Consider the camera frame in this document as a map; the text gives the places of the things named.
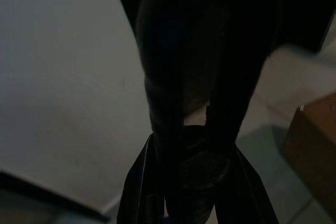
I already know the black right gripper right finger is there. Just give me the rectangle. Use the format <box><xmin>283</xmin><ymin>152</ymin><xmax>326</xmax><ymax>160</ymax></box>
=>
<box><xmin>207</xmin><ymin>0</ymin><xmax>281</xmax><ymax>224</ymax></box>

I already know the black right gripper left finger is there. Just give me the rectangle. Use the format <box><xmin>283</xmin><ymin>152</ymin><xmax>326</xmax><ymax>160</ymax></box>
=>
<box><xmin>117</xmin><ymin>0</ymin><xmax>190</xmax><ymax>224</ymax></box>

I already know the brown cardboard box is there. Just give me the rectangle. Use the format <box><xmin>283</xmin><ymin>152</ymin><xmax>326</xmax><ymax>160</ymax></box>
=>
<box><xmin>282</xmin><ymin>93</ymin><xmax>336</xmax><ymax>210</ymax></box>

